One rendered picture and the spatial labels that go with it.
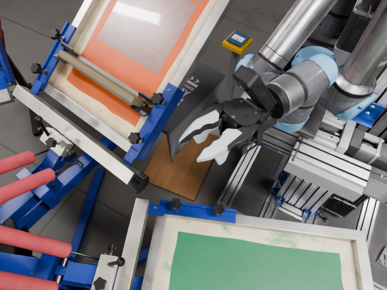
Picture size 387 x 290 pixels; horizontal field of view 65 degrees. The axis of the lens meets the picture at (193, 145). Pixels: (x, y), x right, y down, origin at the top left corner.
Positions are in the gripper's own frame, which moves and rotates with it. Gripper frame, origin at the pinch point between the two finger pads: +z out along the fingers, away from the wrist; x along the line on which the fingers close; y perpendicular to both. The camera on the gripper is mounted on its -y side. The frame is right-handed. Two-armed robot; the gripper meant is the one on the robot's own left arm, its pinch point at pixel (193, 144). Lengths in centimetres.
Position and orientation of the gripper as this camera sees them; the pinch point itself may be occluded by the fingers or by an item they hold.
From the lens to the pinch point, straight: 52.5
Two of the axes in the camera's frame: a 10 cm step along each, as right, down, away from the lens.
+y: 0.8, 6.1, 7.8
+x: -5.9, -6.0, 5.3
